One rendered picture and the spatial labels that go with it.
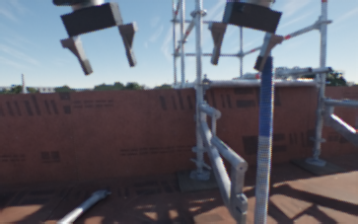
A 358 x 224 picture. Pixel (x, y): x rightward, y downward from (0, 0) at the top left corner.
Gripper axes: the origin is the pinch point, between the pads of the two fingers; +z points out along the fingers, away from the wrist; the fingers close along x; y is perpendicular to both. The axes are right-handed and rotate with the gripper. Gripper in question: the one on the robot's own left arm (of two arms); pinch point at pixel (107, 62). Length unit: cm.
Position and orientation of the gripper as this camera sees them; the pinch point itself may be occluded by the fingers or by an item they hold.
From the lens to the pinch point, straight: 51.6
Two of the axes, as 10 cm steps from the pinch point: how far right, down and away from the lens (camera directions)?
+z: 1.8, 8.5, 4.9
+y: 0.7, -5.1, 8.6
